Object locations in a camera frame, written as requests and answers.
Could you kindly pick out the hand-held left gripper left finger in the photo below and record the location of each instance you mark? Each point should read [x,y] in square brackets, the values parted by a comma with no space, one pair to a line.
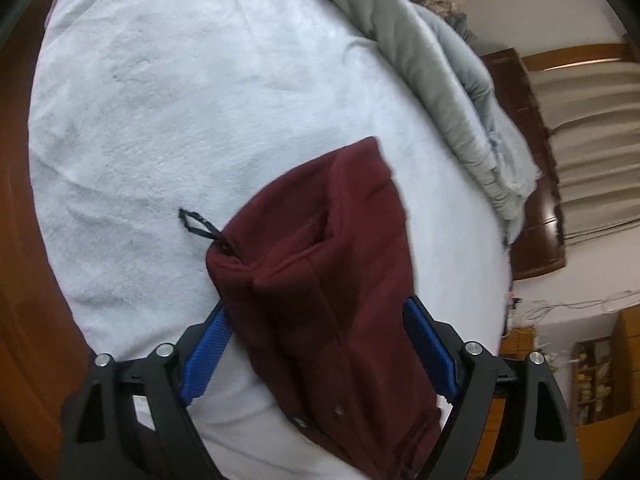
[210,355]

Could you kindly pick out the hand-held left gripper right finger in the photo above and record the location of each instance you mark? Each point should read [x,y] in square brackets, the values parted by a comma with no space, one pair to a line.
[430,350]

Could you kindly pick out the maroon pants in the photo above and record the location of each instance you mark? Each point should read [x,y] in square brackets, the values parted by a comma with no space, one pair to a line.
[325,285]

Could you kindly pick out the dark wooden headboard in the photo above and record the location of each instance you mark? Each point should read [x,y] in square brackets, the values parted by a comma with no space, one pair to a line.
[530,170]

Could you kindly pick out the bed with light blue sheet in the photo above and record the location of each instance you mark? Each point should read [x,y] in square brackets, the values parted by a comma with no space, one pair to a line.
[200,110]

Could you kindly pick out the beige curtain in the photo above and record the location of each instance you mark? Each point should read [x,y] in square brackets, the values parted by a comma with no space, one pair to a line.
[595,150]

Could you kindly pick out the grey-blue quilt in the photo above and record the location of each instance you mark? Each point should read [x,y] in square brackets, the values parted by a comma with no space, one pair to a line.
[450,85]

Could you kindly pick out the dark grey cloth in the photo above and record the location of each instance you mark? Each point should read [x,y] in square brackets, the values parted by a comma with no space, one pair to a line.
[462,25]

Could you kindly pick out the camouflage patterned cloth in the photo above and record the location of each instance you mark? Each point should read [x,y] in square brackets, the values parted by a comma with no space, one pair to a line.
[440,6]

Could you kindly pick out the wooden wall shelf with trinkets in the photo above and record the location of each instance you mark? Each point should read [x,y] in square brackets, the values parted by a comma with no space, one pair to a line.
[592,377]

